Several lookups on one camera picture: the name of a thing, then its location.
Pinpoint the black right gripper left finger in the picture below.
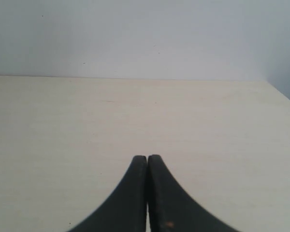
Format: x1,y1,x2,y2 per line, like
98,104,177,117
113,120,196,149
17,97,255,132
71,156,147,232

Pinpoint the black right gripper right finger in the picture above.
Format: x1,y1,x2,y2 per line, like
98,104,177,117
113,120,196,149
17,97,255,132
147,155,236,232

